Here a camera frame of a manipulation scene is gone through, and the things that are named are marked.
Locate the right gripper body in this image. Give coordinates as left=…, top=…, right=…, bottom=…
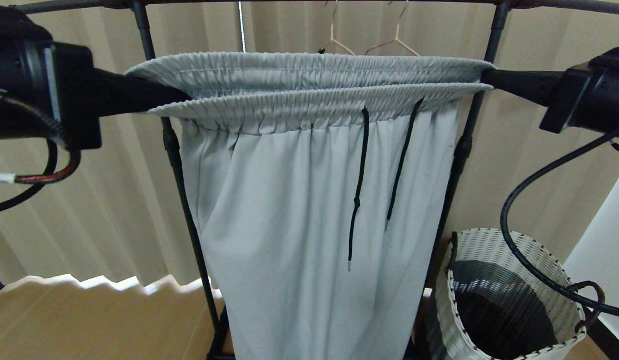
left=539, top=47, right=619, bottom=136

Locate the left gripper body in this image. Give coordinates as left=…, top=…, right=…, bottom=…
left=0, top=20, right=103, bottom=151

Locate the pink clothes hanger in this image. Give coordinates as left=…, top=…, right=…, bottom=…
left=364, top=0, right=422, bottom=57
left=318, top=0, right=358, bottom=56

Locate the pale grey garment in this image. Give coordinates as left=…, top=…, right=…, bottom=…
left=124, top=51, right=497, bottom=360

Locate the black clothes rack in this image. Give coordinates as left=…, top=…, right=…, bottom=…
left=12, top=0, right=619, bottom=360

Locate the white laundry basket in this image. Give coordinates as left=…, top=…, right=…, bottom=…
left=434, top=228, right=607, bottom=360

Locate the beige curtain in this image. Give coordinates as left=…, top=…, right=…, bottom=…
left=0, top=0, right=619, bottom=296

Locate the black cable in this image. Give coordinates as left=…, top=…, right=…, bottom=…
left=0, top=139, right=59, bottom=215
left=500, top=124, right=619, bottom=320

